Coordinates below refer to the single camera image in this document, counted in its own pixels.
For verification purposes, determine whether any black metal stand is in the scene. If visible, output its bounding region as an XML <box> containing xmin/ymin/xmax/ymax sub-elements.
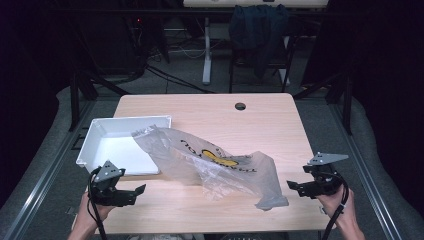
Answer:
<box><xmin>68</xmin><ymin>68</ymin><xmax>132</xmax><ymax>132</ymax></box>
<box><xmin>293</xmin><ymin>70</ymin><xmax>354</xmax><ymax>136</ymax></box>

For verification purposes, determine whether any person's left hand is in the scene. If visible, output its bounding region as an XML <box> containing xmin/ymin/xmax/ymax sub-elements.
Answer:
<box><xmin>73</xmin><ymin>191</ymin><xmax>117</xmax><ymax>234</ymax></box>

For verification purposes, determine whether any aluminium rail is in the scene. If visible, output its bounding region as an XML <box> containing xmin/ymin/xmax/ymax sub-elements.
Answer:
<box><xmin>328</xmin><ymin>101</ymin><xmax>404</xmax><ymax>240</ymax></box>
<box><xmin>2</xmin><ymin>99</ymin><xmax>98</xmax><ymax>240</ymax></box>

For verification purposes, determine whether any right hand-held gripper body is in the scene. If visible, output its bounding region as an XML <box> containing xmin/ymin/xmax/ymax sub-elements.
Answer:
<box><xmin>302</xmin><ymin>151</ymin><xmax>350</xmax><ymax>198</ymax></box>

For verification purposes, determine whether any white plastic bin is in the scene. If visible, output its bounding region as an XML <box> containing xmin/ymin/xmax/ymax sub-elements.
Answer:
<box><xmin>75</xmin><ymin>115</ymin><xmax>173</xmax><ymax>178</ymax></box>

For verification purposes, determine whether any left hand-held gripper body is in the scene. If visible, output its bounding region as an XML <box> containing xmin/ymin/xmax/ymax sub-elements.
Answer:
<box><xmin>88</xmin><ymin>160</ymin><xmax>127</xmax><ymax>207</ymax></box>

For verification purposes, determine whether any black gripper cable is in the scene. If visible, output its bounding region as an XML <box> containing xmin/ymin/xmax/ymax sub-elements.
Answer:
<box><xmin>321</xmin><ymin>171</ymin><xmax>350</xmax><ymax>240</ymax></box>
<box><xmin>86</xmin><ymin>166</ymin><xmax>109</xmax><ymax>240</ymax></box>

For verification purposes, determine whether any black chair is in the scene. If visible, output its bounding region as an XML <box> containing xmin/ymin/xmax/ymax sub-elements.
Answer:
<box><xmin>228</xmin><ymin>33</ymin><xmax>301</xmax><ymax>94</ymax></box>

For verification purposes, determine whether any black floor cable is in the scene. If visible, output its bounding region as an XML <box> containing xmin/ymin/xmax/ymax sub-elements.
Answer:
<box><xmin>143</xmin><ymin>64</ymin><xmax>218</xmax><ymax>95</ymax></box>

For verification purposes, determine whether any clear printed plastic bag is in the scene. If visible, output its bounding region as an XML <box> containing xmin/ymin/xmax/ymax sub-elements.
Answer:
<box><xmin>131</xmin><ymin>124</ymin><xmax>290</xmax><ymax>212</ymax></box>

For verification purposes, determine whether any white desk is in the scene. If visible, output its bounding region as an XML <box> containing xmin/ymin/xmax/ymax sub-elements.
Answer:
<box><xmin>182</xmin><ymin>0</ymin><xmax>330</xmax><ymax>86</ymax></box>

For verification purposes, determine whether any person's right hand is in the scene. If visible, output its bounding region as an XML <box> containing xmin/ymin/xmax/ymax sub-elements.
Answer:
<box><xmin>315</xmin><ymin>185</ymin><xmax>357</xmax><ymax>232</ymax></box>

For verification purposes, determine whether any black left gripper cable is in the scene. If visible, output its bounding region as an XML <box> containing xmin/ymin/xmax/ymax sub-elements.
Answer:
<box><xmin>86</xmin><ymin>166</ymin><xmax>109</xmax><ymax>240</ymax></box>

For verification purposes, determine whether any dark jacket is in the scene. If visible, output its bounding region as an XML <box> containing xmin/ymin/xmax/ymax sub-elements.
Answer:
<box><xmin>228</xmin><ymin>3</ymin><xmax>290</xmax><ymax>80</ymax></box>

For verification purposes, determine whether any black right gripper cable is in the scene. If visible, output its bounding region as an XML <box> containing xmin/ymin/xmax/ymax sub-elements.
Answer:
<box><xmin>321</xmin><ymin>171</ymin><xmax>350</xmax><ymax>240</ymax></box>

